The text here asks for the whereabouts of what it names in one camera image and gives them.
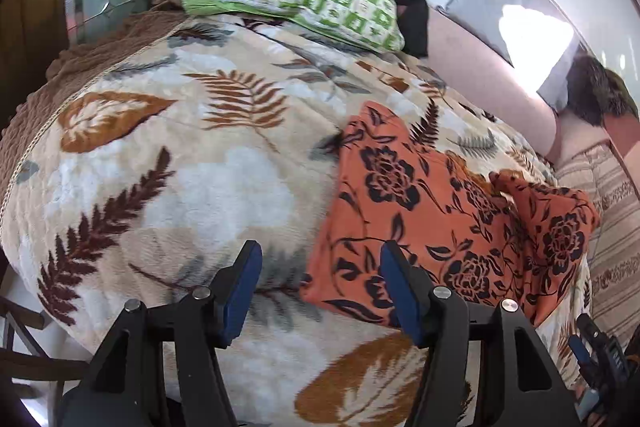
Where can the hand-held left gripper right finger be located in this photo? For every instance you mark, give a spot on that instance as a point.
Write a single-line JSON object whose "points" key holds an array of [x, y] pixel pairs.
{"points": [[400, 297]]}

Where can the dark wooden chair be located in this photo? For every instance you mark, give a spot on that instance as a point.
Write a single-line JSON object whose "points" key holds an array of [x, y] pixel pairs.
{"points": [[30, 332]]}

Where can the pink bed sheet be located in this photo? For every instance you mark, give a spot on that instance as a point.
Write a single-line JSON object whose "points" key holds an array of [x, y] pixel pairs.
{"points": [[480, 67]]}

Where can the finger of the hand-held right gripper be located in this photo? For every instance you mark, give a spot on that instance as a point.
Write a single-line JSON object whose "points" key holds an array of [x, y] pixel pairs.
{"points": [[582, 352]]}

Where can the orange floral garment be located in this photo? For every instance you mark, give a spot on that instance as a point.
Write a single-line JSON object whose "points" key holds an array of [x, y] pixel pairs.
{"points": [[400, 192]]}

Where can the beige leaf print blanket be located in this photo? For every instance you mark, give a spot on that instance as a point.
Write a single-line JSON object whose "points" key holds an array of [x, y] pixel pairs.
{"points": [[175, 187]]}

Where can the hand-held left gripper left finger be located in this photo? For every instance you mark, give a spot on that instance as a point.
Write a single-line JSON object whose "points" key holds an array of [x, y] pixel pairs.
{"points": [[242, 297]]}

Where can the brown furry cloth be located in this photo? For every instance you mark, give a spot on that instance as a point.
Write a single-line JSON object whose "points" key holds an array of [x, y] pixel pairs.
{"points": [[600, 92]]}

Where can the brown knitted blanket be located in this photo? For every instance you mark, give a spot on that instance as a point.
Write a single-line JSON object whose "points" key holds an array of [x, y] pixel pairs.
{"points": [[85, 72]]}

